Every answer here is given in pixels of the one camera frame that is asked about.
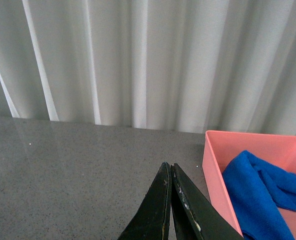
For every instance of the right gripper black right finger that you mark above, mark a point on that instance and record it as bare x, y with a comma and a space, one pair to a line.
194, 216

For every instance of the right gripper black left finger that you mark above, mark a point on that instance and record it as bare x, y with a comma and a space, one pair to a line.
152, 219

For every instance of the blue microfiber cloth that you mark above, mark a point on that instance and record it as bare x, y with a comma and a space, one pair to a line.
257, 190

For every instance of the pink plastic bin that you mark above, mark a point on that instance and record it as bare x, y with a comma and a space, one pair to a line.
221, 147

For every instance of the white pleated curtain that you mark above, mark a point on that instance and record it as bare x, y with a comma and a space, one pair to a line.
180, 65

